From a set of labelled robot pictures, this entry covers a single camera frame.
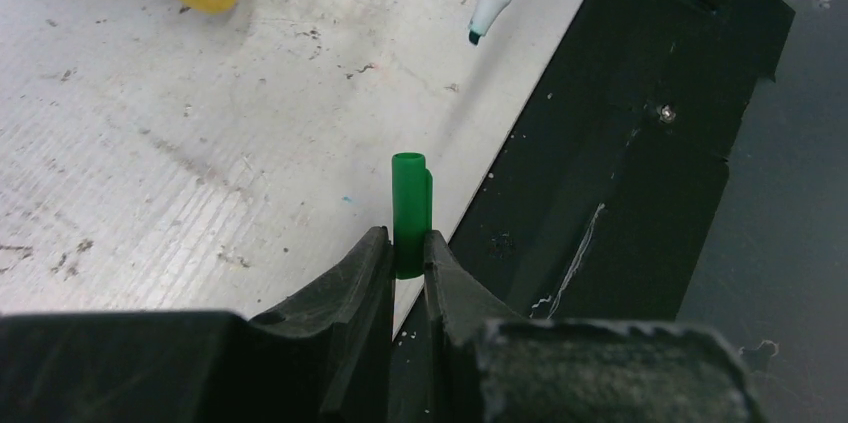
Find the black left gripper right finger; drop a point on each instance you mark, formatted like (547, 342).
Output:
(493, 365)

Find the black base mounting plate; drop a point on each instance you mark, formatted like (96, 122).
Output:
(607, 185)

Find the green marker cap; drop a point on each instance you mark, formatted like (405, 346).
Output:
(412, 186)

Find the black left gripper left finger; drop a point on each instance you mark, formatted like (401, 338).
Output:
(320, 355)

